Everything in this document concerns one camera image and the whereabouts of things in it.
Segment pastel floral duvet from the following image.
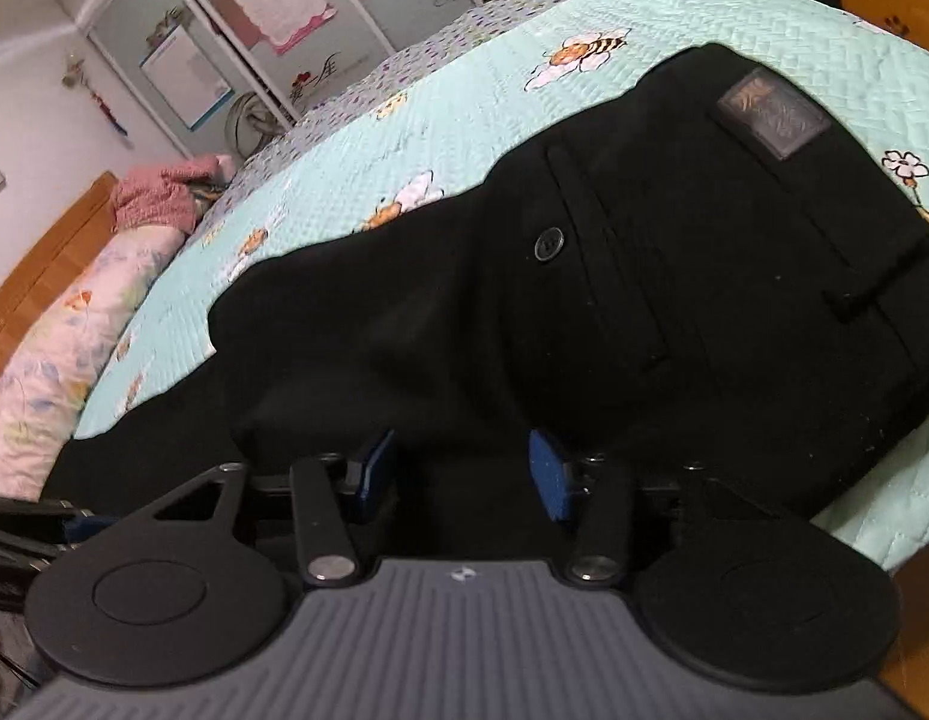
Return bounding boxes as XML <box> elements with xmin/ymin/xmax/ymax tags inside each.
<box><xmin>0</xmin><ymin>223</ymin><xmax>190</xmax><ymax>502</ymax></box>

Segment black pants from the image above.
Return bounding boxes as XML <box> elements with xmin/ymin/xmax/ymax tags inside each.
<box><xmin>40</xmin><ymin>41</ymin><xmax>929</xmax><ymax>563</ymax></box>

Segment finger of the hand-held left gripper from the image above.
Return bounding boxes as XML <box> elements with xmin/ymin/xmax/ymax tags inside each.
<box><xmin>0</xmin><ymin>495</ymin><xmax>100</xmax><ymax>545</ymax></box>
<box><xmin>0</xmin><ymin>538</ymin><xmax>64</xmax><ymax>575</ymax></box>

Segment sliding door wardrobe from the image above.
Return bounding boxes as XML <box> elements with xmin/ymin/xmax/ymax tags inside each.
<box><xmin>55</xmin><ymin>0</ymin><xmax>503</xmax><ymax>160</ymax></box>

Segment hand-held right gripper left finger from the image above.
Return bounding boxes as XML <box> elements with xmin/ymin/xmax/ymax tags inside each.
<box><xmin>134</xmin><ymin>429</ymin><xmax>398</xmax><ymax>587</ymax></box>

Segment bed with bee quilt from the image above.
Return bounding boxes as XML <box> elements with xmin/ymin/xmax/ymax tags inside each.
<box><xmin>73</xmin><ymin>0</ymin><xmax>929</xmax><ymax>576</ymax></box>

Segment floral bed sheet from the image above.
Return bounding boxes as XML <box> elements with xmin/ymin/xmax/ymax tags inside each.
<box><xmin>198</xmin><ymin>0</ymin><xmax>664</xmax><ymax>192</ymax></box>

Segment wooden headboard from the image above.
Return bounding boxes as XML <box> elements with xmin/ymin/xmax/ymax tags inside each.
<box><xmin>0</xmin><ymin>172</ymin><xmax>122</xmax><ymax>395</ymax></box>

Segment blue bordered white poster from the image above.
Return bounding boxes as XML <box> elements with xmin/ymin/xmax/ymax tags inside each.
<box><xmin>139</xmin><ymin>22</ymin><xmax>235</xmax><ymax>130</ymax></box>

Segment pink knit cloth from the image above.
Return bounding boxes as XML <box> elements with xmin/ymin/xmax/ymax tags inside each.
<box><xmin>108</xmin><ymin>152</ymin><xmax>238</xmax><ymax>235</ymax></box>

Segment wall hanging ornament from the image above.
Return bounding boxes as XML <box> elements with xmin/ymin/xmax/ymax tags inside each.
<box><xmin>61</xmin><ymin>51</ymin><xmax>133</xmax><ymax>149</ymax></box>

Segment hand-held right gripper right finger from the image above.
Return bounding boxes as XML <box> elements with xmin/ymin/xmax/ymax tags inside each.
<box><xmin>528</xmin><ymin>427</ymin><xmax>792</xmax><ymax>587</ymax></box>

